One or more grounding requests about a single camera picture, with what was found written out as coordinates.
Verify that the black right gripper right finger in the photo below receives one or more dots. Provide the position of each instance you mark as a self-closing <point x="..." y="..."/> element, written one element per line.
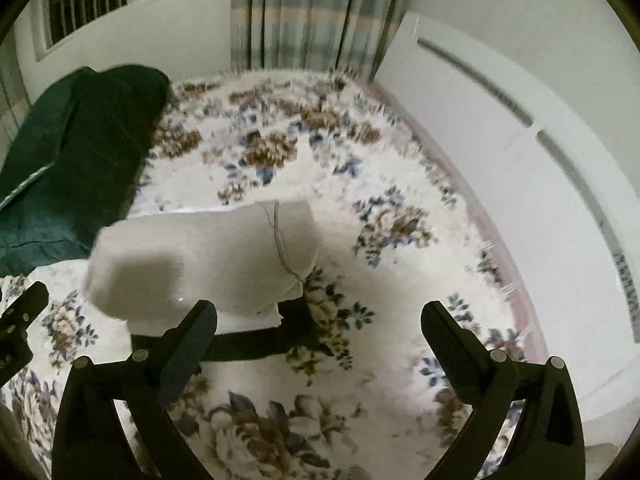
<point x="548" y="442"/>

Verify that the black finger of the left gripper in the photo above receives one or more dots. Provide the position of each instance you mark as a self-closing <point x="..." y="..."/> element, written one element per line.
<point x="15" y="353"/>

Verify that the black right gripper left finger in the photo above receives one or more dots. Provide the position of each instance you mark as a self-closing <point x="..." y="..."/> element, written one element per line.
<point x="90" y="441"/>

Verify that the beige long-sleeve shirt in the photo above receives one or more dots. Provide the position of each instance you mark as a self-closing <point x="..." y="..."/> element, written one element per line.
<point x="241" y="260"/>

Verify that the black folded clothes stack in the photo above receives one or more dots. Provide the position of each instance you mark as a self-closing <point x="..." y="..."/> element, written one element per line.
<point x="297" y="329"/>

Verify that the dark green quilt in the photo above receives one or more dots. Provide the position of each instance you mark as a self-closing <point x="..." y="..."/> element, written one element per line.
<point x="91" y="184"/>

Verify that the dark green pillow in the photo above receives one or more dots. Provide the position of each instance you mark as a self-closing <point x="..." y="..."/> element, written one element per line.
<point x="41" y="136"/>

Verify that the white folded garment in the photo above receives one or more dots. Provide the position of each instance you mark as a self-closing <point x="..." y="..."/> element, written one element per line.
<point x="228" y="322"/>

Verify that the white headboard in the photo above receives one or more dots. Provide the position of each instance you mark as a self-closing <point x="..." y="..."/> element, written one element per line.
<point x="568" y="216"/>

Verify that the green left curtain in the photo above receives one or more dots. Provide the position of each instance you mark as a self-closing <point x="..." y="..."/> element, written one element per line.
<point x="14" y="104"/>

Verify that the green curtain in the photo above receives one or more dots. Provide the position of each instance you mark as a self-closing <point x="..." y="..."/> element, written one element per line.
<point x="313" y="34"/>
<point x="14" y="104"/>

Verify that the floral bed sheet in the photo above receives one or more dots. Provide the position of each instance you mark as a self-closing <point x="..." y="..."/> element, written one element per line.
<point x="399" y="228"/>

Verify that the green right curtain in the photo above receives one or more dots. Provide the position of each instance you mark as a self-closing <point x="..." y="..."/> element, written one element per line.
<point x="313" y="34"/>

